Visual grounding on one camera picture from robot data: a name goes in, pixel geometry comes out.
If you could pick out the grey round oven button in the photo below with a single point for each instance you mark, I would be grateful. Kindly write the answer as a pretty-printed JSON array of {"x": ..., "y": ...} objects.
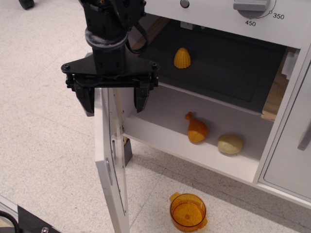
[{"x": 184, "y": 3}]

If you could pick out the yellow toy corn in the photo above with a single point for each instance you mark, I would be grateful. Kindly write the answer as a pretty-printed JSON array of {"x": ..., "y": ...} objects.
[{"x": 182, "y": 59}]

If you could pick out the grey oven leg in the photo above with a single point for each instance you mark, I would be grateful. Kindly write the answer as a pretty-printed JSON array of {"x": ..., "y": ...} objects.
[{"x": 127, "y": 150}]

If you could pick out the orange transparent plastic pot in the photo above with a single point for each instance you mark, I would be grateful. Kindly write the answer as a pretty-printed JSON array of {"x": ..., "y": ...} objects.
[{"x": 188, "y": 212}]

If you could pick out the orange toy chicken drumstick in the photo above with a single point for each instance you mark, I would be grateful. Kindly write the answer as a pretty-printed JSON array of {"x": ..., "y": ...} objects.
[{"x": 197, "y": 130}]

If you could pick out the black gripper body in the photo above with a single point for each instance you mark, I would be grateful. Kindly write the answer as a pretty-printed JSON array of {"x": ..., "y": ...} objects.
[{"x": 126, "y": 70}]

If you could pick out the white toy oven door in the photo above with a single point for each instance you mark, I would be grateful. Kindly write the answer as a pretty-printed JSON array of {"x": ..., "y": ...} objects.
[{"x": 109, "y": 156}]

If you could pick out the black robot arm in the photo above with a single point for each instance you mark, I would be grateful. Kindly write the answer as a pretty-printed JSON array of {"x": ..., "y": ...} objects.
[{"x": 116, "y": 37}]

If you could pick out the grey oven temperature knob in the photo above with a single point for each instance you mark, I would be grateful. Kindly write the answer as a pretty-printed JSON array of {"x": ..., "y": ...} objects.
[{"x": 251, "y": 8}]

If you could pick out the beige toy potato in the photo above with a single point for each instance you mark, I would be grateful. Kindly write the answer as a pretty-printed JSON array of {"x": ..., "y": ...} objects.
[{"x": 230, "y": 144}]

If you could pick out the white cabinet door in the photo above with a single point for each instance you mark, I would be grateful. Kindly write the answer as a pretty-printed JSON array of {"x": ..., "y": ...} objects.
[{"x": 290, "y": 168}]

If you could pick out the white toy kitchen oven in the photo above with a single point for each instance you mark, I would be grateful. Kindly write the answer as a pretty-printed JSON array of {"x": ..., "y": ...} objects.
[{"x": 243, "y": 79}]

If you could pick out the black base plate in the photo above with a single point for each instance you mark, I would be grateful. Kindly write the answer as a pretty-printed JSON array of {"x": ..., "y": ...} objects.
[{"x": 29, "y": 223}]

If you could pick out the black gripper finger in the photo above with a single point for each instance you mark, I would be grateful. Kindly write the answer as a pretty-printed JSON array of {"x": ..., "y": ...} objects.
[
  {"x": 85, "y": 95},
  {"x": 141, "y": 94}
]

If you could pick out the grey cabinet door handle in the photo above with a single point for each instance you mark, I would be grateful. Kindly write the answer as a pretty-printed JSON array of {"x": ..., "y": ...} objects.
[{"x": 305, "y": 138}]

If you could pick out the black caster wheel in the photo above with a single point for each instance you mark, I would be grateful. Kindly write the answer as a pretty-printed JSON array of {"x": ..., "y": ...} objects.
[{"x": 27, "y": 4}]

